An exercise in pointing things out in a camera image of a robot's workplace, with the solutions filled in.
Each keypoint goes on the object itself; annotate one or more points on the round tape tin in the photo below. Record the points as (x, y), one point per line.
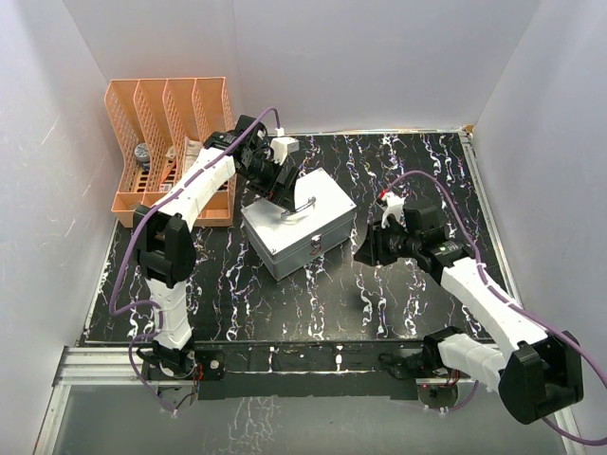
(141, 154)

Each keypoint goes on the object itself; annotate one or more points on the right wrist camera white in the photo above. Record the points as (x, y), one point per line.
(392, 207)

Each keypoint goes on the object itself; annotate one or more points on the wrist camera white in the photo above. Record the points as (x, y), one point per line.
(392, 207)
(282, 146)

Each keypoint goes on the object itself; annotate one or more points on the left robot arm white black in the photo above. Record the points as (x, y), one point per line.
(164, 249)

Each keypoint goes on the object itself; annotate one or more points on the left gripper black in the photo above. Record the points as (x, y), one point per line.
(284, 195)

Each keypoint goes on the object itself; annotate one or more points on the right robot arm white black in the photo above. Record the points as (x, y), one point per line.
(535, 372)

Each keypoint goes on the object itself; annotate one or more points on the aluminium frame rail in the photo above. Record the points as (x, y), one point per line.
(300, 398)

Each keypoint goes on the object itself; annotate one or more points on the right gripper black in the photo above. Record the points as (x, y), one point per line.
(376, 254)

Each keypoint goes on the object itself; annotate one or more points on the white paper packet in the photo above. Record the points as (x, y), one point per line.
(192, 150)

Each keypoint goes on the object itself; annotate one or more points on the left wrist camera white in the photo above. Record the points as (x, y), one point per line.
(282, 146)

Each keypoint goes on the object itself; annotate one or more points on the grey metal case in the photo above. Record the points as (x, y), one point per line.
(286, 241)

